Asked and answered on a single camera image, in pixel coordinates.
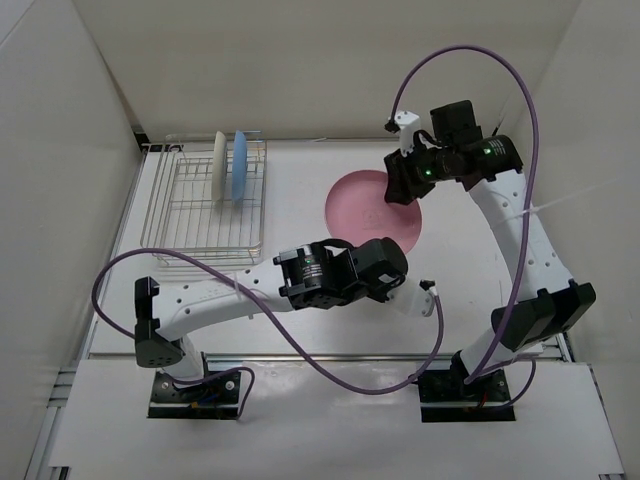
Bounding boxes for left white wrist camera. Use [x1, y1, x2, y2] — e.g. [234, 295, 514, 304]
[389, 278, 436, 317]

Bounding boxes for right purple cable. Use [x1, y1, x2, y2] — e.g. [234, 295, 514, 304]
[389, 43, 541, 416]

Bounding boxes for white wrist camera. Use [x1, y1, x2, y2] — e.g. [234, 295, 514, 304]
[384, 110, 421, 157]
[389, 278, 436, 317]

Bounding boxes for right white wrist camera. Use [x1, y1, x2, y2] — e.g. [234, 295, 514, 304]
[384, 110, 421, 157]

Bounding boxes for metal wire dish rack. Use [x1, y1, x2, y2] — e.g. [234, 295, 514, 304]
[140, 130, 267, 268]

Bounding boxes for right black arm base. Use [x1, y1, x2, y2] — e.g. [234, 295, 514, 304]
[412, 369, 516, 423]

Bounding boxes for pink plate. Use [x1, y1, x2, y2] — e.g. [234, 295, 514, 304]
[324, 170, 423, 253]

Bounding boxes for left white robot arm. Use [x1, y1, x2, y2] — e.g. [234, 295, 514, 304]
[134, 237, 444, 400]

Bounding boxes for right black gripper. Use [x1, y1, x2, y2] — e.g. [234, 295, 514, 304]
[383, 139, 452, 207]

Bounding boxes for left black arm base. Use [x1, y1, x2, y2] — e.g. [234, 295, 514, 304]
[147, 364, 241, 420]

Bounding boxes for cream plate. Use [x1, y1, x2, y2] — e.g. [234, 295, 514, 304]
[211, 131, 227, 202]

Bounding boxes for blue plate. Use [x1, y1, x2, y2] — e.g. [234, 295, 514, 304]
[231, 130, 247, 203]

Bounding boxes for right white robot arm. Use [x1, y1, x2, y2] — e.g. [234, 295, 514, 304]
[384, 100, 596, 400]

